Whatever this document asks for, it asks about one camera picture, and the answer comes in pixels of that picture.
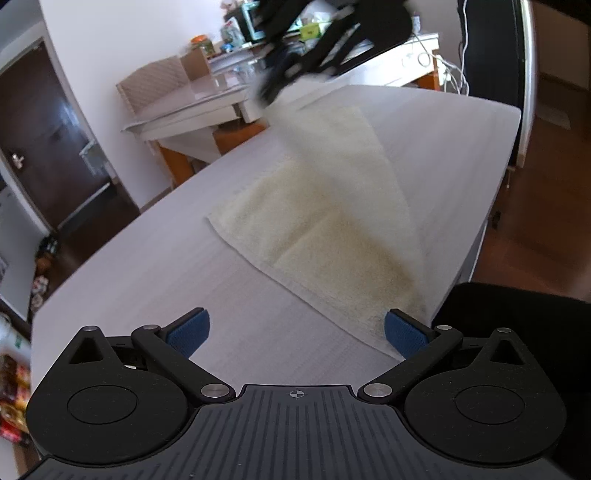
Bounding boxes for dark wooden door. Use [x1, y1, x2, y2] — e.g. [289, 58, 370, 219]
[0, 36, 140, 232]

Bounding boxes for white glass-topped side table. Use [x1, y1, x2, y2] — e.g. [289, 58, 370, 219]
[121, 31, 441, 191]

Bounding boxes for silver toaster oven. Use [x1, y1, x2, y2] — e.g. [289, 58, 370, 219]
[225, 1, 267, 45]

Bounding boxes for grey wall socket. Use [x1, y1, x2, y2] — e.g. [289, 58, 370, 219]
[79, 141, 112, 179]

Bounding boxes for colourful snack packet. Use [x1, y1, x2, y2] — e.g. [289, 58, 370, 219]
[220, 21, 242, 48]

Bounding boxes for tall black panel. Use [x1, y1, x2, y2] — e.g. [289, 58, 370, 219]
[456, 0, 529, 168]

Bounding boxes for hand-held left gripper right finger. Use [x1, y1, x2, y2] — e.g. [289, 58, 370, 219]
[360, 308, 532, 407]

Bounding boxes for green jar with orange lid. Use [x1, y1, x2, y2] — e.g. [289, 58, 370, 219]
[191, 35, 216, 59]

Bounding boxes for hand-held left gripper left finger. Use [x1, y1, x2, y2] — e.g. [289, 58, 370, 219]
[60, 308, 236, 404]

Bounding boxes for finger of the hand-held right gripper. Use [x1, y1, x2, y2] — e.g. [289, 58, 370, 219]
[291, 11, 370, 80]
[249, 0, 326, 108]

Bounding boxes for cream towel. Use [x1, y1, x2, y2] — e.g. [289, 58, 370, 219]
[206, 104, 432, 363]

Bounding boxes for white cables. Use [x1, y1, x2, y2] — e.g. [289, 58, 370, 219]
[405, 28, 471, 96]

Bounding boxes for brown cardboard box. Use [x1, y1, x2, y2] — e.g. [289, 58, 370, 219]
[179, 46, 212, 82]

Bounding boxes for woven beige box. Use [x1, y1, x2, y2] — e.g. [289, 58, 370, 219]
[115, 55, 193, 119]

